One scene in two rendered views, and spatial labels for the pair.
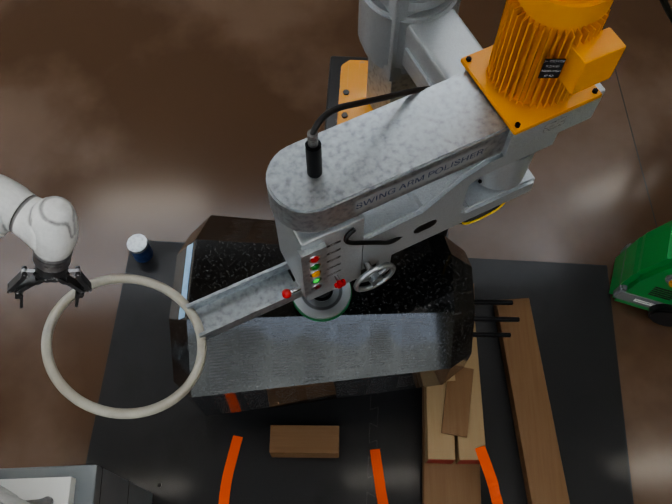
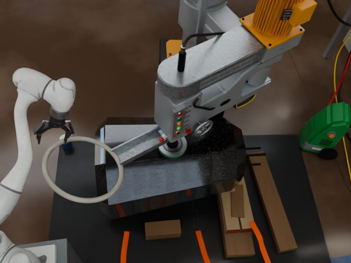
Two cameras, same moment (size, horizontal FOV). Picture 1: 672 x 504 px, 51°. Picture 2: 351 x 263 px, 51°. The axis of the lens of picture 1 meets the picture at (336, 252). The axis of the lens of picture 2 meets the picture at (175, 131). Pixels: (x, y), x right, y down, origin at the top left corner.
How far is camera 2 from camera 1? 50 cm
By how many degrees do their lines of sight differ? 9
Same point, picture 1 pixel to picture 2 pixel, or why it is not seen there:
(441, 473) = (233, 238)
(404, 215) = (217, 95)
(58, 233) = (68, 94)
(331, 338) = (178, 167)
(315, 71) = (145, 54)
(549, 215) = (266, 113)
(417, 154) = (226, 59)
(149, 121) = not seen: hidden behind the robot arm
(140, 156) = not seen: hidden behind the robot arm
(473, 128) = (249, 47)
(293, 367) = (160, 184)
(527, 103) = (272, 36)
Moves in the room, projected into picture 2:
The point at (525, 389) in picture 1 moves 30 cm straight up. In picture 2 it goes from (268, 193) to (277, 180)
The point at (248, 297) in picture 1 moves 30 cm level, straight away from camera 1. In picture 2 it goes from (140, 144) to (124, 110)
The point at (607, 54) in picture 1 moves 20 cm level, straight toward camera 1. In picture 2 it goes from (309, 7) to (302, 31)
